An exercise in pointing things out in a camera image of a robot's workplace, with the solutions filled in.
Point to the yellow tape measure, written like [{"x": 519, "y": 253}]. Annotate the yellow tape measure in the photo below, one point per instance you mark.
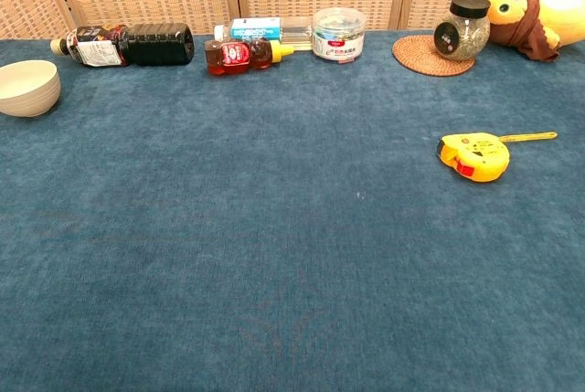
[{"x": 475, "y": 156}]

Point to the blue table cloth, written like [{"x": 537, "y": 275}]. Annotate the blue table cloth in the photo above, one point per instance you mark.
[{"x": 274, "y": 250}]

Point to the bear-shaped honey bottle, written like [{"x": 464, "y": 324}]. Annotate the bear-shaped honey bottle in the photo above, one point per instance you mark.
[{"x": 233, "y": 56}]

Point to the clear round tub of clips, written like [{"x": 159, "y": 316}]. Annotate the clear round tub of clips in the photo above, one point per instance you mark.
[{"x": 338, "y": 35}]

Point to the clear bottle blue label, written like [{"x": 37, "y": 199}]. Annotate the clear bottle blue label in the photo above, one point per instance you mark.
[{"x": 256, "y": 28}]

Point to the round woven coaster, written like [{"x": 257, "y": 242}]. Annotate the round woven coaster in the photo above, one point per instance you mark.
[{"x": 411, "y": 56}]

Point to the dark sauce bottle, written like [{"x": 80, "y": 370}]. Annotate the dark sauce bottle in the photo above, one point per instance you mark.
[{"x": 155, "y": 45}]

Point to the glass jar black lid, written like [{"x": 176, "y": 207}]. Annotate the glass jar black lid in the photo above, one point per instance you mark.
[{"x": 461, "y": 35}]

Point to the cream bowl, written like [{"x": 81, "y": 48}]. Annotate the cream bowl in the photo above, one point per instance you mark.
[{"x": 27, "y": 86}]

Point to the yellow plush toy brown hood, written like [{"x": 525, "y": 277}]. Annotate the yellow plush toy brown hood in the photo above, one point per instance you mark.
[{"x": 562, "y": 8}]

